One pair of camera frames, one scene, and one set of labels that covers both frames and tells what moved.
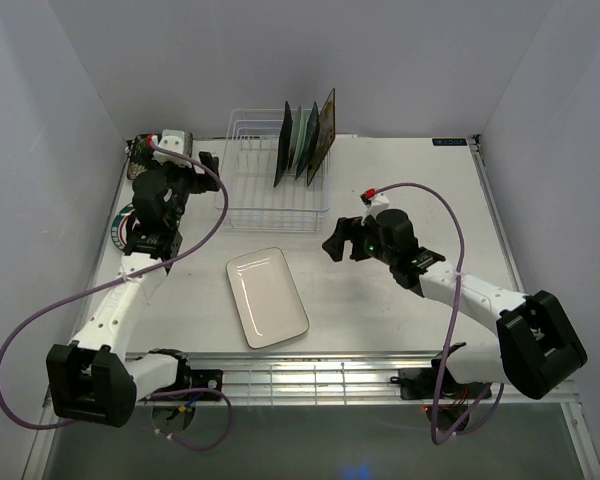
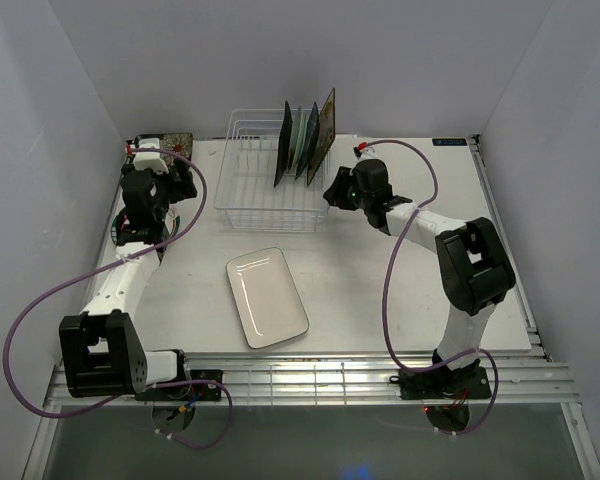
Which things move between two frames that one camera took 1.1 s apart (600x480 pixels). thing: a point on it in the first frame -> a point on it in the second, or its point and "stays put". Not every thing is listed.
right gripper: [348, 229] -> [334, 195]
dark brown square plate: [325, 135] stays put
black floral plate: [285, 143] stays put
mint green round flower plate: [298, 138] stays put
